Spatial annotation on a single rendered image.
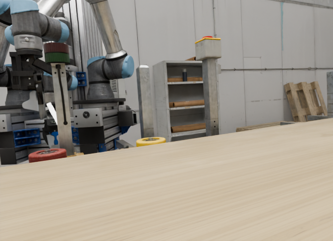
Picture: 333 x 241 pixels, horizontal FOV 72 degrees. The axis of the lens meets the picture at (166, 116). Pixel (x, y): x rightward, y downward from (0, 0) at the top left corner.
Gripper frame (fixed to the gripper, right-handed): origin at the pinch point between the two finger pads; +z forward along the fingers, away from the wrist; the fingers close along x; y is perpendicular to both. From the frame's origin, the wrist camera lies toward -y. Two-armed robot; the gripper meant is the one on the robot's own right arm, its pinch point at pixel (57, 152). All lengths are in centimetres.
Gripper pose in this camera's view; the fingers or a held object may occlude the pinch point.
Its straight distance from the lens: 104.8
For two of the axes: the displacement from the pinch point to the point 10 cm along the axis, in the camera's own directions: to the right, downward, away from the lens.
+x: -9.1, 0.9, -4.0
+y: -4.1, -0.4, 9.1
